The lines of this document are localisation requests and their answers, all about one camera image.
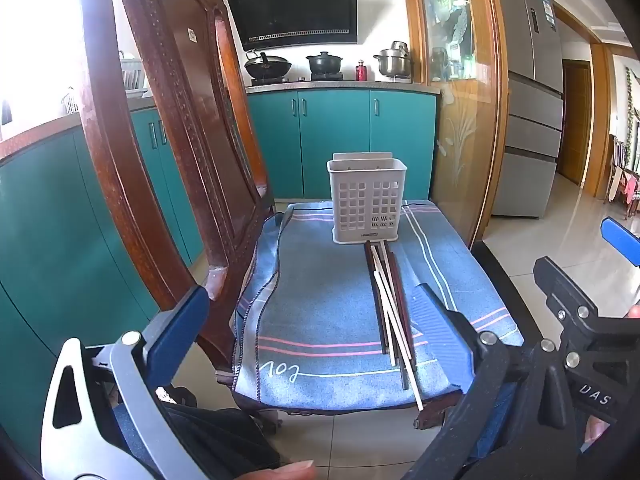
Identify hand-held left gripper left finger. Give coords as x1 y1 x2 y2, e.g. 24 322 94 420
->
40 285 211 480

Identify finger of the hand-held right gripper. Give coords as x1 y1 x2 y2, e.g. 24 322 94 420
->
532 256 601 331
601 217 640 263

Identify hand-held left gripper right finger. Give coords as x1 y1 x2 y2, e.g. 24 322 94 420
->
407 282 538 480

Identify red-brown chopstick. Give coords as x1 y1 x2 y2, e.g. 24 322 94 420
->
389 251 416 362

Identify cream chopstick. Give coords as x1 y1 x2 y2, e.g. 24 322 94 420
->
373 270 398 367
381 241 425 411

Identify white plastic utensil basket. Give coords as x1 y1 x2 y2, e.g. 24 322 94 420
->
327 152 407 245

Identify person's right hand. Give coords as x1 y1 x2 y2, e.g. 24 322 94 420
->
581 416 609 456

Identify person's left hand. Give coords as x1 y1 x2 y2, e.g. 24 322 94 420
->
244 460 316 480

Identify wooden dining chair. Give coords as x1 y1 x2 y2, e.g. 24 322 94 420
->
605 135 640 218

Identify black chopstick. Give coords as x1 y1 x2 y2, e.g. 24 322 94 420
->
365 243 390 356

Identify dark cloth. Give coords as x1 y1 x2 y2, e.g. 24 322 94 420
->
112 385 281 480

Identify brown wooden door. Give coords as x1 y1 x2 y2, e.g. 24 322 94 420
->
556 60 593 188

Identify blue striped cloth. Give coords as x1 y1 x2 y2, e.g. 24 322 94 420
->
231 200 525 413

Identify silver refrigerator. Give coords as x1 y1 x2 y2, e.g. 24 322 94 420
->
489 0 565 220

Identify teal side cabinets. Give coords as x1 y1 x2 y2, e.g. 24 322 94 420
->
0 107 206 461

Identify wood-framed glass door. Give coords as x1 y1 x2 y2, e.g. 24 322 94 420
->
404 0 510 251

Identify carved wooden chair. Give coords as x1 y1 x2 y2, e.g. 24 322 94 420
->
80 0 463 433

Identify teal base cabinets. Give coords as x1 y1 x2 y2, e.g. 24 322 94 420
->
246 89 437 201

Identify white dish rack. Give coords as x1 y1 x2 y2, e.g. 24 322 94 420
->
119 51 150 98

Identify grey kitchen countertop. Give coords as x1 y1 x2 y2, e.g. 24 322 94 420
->
0 81 442 161

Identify steel stock pot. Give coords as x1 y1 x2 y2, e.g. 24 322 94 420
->
373 41 415 80

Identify black wok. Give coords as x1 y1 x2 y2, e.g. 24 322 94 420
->
244 50 293 81

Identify black gas stove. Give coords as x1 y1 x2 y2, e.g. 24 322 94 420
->
250 73 346 86

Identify black cooking pot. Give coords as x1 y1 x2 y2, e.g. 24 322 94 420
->
306 51 343 75

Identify black range hood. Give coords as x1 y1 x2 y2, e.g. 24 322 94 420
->
222 0 358 52

